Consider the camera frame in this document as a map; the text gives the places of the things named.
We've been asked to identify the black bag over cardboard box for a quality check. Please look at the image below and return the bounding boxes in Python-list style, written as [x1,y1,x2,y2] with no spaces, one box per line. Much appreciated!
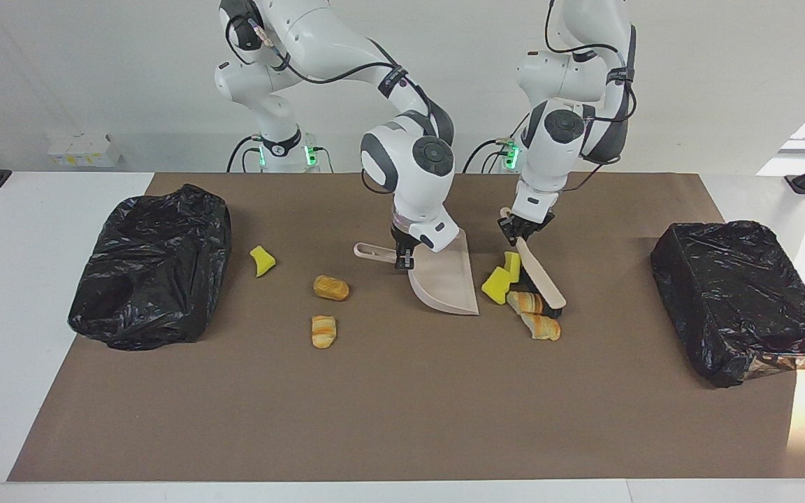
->
[650,220,805,389]

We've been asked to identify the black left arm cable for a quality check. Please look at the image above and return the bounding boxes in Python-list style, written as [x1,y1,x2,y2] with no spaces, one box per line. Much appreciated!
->
[544,0,637,193]

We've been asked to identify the brown table mat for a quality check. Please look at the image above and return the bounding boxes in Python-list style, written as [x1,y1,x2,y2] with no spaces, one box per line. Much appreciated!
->
[8,173,802,483]

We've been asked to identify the beige plastic dustpan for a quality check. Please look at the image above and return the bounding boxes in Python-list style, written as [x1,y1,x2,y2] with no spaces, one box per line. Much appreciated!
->
[354,229,481,316]

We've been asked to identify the black right base cable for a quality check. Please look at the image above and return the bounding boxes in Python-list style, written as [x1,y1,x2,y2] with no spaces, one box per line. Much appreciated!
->
[226,135,263,173]

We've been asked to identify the brown bread roll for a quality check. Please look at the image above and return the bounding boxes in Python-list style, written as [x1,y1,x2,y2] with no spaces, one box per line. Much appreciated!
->
[313,275,351,302]

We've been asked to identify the crumpled black bag bin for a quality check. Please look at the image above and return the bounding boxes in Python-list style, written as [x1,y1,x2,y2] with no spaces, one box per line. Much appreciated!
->
[67,185,233,351]

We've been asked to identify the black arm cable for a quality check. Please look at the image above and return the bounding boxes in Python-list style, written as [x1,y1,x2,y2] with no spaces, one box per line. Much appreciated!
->
[544,0,637,193]
[224,14,445,196]

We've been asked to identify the black left base cable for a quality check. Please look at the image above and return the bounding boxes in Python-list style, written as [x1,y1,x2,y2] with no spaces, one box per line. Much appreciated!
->
[462,138,515,173]

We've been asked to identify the small yellow sponge wedge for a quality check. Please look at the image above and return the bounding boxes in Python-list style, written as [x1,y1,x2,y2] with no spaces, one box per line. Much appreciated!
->
[249,245,277,278]

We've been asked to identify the yellow sponge piece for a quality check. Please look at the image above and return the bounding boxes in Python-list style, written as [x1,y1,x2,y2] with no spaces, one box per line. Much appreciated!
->
[481,268,512,306]

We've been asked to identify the white wall socket boxes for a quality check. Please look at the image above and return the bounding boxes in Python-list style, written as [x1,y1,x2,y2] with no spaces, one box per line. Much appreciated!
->
[46,133,122,168]

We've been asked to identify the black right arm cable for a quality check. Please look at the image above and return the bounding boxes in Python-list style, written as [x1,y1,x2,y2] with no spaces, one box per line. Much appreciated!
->
[224,14,445,196]

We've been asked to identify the beige hand brush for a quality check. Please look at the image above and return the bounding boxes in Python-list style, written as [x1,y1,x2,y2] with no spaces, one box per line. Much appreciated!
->
[500,207,567,320]

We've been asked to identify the striped croissant piece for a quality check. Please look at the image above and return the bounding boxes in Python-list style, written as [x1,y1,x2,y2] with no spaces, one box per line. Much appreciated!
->
[506,290,546,316]
[520,312,562,342]
[310,314,338,349]

